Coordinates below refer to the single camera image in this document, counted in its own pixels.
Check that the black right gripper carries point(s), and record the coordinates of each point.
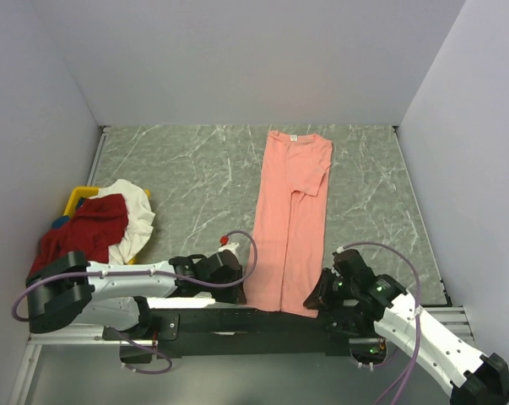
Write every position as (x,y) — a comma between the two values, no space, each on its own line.
(320,299)

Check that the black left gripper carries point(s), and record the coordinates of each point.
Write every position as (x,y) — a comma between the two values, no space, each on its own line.
(236,295)

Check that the pink t shirt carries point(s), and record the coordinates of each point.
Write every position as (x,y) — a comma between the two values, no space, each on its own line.
(289,224)

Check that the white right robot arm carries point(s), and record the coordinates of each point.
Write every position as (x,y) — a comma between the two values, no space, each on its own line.
(465,374)

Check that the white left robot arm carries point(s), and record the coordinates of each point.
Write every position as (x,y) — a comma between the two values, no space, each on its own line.
(75,290)

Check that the black base beam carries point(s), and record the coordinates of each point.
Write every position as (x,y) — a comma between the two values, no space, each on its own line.
(243,331)

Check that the white t shirt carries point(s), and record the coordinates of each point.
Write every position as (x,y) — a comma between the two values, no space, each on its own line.
(140,221)

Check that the red t shirt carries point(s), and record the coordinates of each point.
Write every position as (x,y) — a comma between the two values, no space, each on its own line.
(98,224)

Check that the yellow plastic bin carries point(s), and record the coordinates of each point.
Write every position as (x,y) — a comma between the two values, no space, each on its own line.
(79,195)

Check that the blue garment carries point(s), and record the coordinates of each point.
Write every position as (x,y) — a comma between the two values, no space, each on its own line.
(60,222)

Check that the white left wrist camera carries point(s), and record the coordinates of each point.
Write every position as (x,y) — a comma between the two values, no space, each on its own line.
(227,245)

